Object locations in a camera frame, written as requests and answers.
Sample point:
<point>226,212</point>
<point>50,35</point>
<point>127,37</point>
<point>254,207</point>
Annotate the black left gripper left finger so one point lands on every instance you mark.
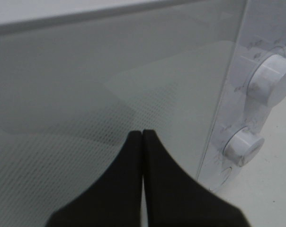
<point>114,200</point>

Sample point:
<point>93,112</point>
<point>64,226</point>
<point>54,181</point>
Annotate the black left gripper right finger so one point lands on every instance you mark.
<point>174,199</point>

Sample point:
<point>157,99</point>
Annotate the round door release button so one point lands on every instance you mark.
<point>224,176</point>

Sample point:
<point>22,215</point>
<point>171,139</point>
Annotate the white timer knob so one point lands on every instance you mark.
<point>243,146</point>

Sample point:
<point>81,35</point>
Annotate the white microwave door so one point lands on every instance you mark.
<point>76,76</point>

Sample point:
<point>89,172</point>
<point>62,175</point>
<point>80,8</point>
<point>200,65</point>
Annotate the white microwave oven body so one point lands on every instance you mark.
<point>262,33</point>

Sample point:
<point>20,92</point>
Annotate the white power knob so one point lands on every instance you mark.
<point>268,83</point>

